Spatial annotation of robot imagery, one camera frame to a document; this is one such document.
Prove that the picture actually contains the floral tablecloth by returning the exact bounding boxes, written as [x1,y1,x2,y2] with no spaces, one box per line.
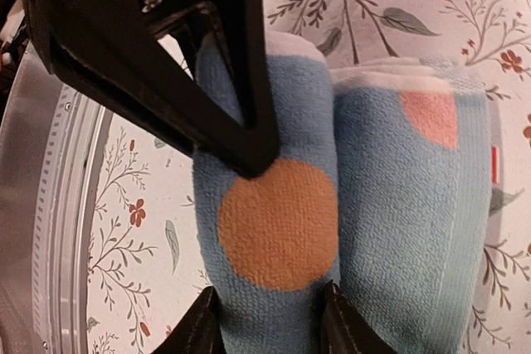
[87,0,530,353]

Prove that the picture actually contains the front aluminium rail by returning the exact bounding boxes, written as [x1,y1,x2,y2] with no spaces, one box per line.
[1,47,112,353]

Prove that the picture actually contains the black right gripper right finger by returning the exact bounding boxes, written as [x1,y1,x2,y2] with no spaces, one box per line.
[321,281,396,354]

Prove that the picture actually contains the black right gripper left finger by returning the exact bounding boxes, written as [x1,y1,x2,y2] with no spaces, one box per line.
[153,286,224,354]

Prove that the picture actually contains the light blue towel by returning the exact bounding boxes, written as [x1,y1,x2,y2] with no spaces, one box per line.
[192,32,491,353]

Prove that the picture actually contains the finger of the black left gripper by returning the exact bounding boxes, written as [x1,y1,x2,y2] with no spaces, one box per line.
[24,0,278,178]
[169,1,245,122]

